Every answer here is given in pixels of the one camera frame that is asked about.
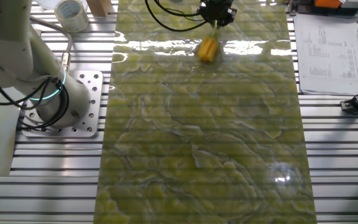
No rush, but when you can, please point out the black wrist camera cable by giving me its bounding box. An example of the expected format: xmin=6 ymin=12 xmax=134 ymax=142
xmin=144 ymin=0 xmax=206 ymax=33

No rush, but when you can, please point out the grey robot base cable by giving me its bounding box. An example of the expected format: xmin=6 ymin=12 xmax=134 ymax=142
xmin=29 ymin=16 xmax=74 ymax=72

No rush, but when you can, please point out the wooden block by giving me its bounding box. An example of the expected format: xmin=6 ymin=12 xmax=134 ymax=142
xmin=85 ymin=0 xmax=113 ymax=18

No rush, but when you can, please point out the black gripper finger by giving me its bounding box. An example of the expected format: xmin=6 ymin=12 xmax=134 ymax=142
xmin=202 ymin=14 xmax=216 ymax=27
xmin=218 ymin=17 xmax=234 ymax=29

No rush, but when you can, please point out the orange and black device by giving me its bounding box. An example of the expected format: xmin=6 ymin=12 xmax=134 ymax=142
xmin=287 ymin=0 xmax=358 ymax=16

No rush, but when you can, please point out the yellow sponge brush green handle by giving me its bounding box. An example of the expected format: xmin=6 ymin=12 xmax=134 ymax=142
xmin=197 ymin=20 xmax=220 ymax=62

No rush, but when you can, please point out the black camera clamp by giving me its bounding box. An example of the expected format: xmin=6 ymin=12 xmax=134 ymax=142
xmin=340 ymin=98 xmax=358 ymax=113

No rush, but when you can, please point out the green marble pattern mat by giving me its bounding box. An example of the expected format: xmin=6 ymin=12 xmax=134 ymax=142
xmin=93 ymin=0 xmax=318 ymax=224

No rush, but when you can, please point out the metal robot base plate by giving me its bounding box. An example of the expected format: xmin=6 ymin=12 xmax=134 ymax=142
xmin=21 ymin=70 xmax=104 ymax=139

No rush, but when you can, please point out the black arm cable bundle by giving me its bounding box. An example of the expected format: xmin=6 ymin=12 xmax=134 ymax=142
xmin=0 ymin=58 xmax=70 ymax=131

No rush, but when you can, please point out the beige tape roll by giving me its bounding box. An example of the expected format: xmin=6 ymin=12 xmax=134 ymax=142
xmin=53 ymin=0 xmax=90 ymax=34

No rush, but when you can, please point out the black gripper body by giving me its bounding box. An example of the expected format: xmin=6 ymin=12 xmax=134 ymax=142
xmin=197 ymin=0 xmax=238 ymax=21

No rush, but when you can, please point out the printed table paper sheet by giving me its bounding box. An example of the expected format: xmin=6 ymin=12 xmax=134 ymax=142
xmin=293 ymin=12 xmax=358 ymax=96

